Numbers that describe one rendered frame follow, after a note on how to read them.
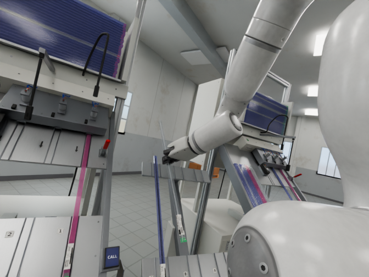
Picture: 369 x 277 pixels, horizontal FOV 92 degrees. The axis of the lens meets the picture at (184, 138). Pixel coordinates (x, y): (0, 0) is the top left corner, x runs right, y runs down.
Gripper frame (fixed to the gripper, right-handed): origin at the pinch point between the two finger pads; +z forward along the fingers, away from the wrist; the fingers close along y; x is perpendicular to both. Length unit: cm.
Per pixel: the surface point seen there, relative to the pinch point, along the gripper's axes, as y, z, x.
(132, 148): -166, 341, -198
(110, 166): 16.0, 16.9, -0.3
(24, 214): 33, 78, 8
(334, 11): -225, -120, -231
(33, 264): 32.9, 15.9, 29.6
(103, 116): 21.1, 17.1, -22.9
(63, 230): 27.8, 16.3, 22.0
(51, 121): 37.9, 21.1, -15.5
